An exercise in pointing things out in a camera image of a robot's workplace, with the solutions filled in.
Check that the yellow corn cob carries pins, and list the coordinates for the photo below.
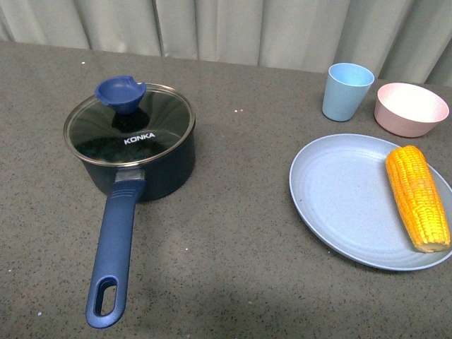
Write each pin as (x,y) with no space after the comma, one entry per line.
(417,198)

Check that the light blue plastic cup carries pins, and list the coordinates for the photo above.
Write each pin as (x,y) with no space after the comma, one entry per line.
(346,86)

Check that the dark blue saucepan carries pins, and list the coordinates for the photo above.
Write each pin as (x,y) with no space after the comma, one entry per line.
(124,188)

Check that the light blue plate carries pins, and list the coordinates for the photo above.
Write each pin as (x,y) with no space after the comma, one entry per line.
(341,190)

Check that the white pleated curtain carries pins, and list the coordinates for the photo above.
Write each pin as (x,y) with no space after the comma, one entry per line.
(397,40)

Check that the pink plastic bowl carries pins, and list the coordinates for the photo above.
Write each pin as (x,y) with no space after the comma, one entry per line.
(408,110)

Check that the glass lid blue knob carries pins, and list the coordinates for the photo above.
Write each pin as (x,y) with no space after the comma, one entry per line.
(127,123)

